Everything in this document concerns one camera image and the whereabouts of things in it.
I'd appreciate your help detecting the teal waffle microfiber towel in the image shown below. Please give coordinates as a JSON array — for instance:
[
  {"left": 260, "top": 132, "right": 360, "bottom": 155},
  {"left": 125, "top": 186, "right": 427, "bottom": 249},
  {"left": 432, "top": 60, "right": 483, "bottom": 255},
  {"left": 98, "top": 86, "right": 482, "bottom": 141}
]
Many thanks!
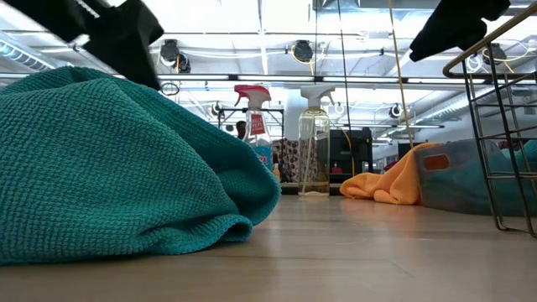
[
  {"left": 0, "top": 66, "right": 282, "bottom": 265},
  {"left": 419, "top": 139, "right": 537, "bottom": 217}
]

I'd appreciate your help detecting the orange microfiber towel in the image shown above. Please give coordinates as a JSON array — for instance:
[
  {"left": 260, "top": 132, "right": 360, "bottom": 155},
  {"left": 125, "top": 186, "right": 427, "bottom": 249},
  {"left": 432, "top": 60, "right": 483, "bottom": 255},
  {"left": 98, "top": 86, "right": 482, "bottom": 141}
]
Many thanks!
[{"left": 339, "top": 142, "right": 441, "bottom": 206}]

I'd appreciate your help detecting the hanging yellow cable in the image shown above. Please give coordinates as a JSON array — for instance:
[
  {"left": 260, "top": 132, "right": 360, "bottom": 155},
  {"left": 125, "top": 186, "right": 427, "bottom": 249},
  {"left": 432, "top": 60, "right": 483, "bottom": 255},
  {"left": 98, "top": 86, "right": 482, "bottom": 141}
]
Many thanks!
[{"left": 388, "top": 0, "right": 415, "bottom": 148}]

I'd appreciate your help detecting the Windex spray bottle red trigger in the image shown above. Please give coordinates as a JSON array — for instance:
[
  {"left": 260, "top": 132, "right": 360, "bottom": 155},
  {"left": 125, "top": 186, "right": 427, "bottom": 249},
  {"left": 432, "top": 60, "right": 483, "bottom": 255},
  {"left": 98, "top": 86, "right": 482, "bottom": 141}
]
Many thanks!
[{"left": 232, "top": 85, "right": 274, "bottom": 171}]

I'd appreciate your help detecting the hanging black cable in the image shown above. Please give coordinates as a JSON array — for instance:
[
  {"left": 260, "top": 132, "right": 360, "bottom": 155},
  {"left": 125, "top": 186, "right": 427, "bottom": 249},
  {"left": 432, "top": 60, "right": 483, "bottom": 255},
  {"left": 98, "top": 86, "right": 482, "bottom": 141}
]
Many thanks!
[{"left": 337, "top": 0, "right": 356, "bottom": 177}]

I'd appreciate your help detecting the patterned brown fabric item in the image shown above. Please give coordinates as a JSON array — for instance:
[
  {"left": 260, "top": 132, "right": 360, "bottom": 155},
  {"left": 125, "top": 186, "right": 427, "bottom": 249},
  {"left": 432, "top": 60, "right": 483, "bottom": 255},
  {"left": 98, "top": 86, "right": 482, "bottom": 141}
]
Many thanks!
[{"left": 272, "top": 138, "right": 301, "bottom": 184}]

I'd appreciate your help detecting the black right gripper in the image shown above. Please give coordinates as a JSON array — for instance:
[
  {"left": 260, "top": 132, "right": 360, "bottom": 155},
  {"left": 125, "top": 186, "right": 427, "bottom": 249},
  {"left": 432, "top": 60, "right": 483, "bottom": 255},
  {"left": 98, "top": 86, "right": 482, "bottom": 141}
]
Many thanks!
[{"left": 409, "top": 0, "right": 511, "bottom": 64}]

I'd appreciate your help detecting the long ceiling light rail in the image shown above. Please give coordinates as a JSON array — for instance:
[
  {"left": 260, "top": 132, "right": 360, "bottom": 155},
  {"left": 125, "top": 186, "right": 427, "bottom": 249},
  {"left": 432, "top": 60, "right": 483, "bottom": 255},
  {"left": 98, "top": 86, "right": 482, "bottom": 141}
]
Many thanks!
[{"left": 0, "top": 73, "right": 450, "bottom": 85}]

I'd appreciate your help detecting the black wire basket gold rim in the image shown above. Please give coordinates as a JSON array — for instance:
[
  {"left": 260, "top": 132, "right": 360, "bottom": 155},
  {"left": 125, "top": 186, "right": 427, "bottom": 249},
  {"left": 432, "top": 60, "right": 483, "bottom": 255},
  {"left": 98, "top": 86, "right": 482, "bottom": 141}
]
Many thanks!
[{"left": 442, "top": 2, "right": 537, "bottom": 240}]

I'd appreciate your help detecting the clear spray bottle white trigger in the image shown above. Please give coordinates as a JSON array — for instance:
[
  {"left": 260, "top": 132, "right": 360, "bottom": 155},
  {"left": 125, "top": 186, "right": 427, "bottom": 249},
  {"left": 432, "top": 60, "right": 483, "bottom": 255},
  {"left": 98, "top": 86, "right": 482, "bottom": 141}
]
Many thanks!
[{"left": 297, "top": 86, "right": 336, "bottom": 198}]

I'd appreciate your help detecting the dark far counter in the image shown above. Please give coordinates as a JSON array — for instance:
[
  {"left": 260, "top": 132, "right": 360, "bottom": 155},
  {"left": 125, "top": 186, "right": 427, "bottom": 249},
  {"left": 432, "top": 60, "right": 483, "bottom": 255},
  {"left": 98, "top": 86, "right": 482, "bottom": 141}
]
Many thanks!
[{"left": 279, "top": 182, "right": 343, "bottom": 197}]

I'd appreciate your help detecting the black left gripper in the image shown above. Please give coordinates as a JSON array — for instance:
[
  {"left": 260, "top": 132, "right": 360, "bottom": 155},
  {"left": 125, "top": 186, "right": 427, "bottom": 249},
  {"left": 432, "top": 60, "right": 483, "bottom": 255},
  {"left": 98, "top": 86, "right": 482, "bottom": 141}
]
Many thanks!
[{"left": 3, "top": 0, "right": 165, "bottom": 91}]

